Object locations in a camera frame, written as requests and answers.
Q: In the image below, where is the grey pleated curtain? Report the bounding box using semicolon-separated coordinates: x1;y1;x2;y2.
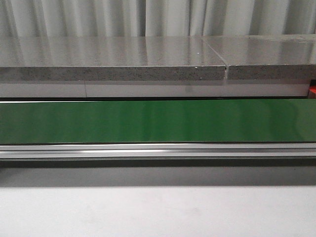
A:
0;0;316;37

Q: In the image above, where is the green conveyor belt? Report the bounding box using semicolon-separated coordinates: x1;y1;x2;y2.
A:
0;99;316;144

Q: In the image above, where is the white cabinet front panel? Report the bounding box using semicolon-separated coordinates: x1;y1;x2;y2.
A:
0;79;311;98

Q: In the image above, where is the red object at edge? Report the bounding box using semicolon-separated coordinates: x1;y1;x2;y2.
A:
308;85;316;99

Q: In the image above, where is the aluminium conveyor side rail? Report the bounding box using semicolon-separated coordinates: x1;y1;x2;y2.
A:
0;142;316;161

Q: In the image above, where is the grey stone counter slab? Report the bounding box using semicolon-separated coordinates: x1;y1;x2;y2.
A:
0;37;226;81

